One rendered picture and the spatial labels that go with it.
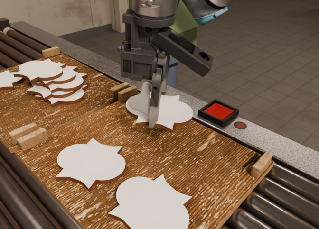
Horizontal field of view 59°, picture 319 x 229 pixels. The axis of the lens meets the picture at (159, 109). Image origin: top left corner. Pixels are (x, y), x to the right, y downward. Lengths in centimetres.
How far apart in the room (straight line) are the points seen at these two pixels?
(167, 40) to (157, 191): 26
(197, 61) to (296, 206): 31
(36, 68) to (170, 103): 43
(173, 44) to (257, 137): 33
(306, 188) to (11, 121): 66
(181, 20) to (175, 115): 72
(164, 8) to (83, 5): 374
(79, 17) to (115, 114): 352
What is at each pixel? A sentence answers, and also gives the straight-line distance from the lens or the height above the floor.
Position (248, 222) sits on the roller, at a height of 92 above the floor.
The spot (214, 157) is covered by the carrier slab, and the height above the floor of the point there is 94.
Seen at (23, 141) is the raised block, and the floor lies 96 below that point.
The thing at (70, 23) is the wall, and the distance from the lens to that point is 415.
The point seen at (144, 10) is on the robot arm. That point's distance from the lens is 47.
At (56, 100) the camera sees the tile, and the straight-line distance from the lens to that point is 79.
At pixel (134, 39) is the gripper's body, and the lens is 51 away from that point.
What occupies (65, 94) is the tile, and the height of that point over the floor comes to 96.
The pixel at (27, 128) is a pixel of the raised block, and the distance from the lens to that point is 68.
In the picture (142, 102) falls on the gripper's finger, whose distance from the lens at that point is 53.
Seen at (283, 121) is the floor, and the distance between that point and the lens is 249.
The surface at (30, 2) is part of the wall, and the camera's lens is 390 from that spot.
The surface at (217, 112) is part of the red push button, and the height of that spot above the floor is 93.
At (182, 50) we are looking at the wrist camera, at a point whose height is 115.
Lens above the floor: 134
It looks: 33 degrees down
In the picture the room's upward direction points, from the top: straight up
